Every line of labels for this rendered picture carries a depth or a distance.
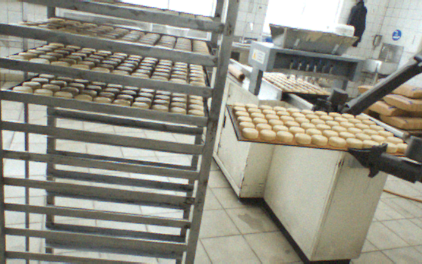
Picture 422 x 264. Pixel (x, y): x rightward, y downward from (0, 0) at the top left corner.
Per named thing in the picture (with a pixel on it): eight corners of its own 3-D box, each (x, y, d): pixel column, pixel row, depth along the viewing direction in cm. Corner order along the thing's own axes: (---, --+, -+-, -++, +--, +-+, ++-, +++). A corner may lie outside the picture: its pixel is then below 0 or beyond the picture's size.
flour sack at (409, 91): (371, 87, 573) (374, 77, 567) (388, 88, 593) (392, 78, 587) (413, 100, 514) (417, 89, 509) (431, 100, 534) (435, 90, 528)
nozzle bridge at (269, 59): (242, 86, 268) (251, 40, 257) (325, 94, 289) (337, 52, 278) (258, 99, 238) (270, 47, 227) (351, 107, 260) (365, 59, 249)
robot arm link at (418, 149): (446, 189, 101) (423, 178, 109) (462, 150, 99) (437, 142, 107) (410, 180, 98) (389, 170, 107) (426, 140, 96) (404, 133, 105)
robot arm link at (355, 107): (442, 64, 144) (428, 57, 153) (434, 53, 142) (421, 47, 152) (346, 127, 159) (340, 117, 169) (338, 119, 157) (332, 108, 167)
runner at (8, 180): (202, 202, 118) (204, 193, 117) (202, 206, 115) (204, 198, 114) (-2, 180, 112) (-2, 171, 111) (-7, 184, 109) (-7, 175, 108)
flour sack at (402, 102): (405, 112, 503) (409, 100, 498) (379, 103, 538) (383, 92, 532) (436, 112, 536) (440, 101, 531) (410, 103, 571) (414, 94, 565)
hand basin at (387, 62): (406, 98, 612) (429, 33, 576) (388, 97, 597) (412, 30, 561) (363, 84, 698) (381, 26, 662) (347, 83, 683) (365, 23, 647)
